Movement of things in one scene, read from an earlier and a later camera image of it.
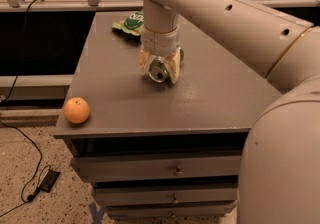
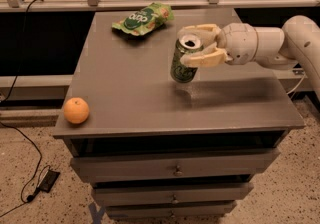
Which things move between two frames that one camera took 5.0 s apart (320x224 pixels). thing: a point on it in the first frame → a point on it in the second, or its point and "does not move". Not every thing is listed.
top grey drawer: [202, 165] does not move
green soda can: [158, 70] → [184, 44]
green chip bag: [133, 23] does not move
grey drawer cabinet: [162, 151] does not move
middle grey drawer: [148, 195] does not move
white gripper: [160, 41] → [240, 43]
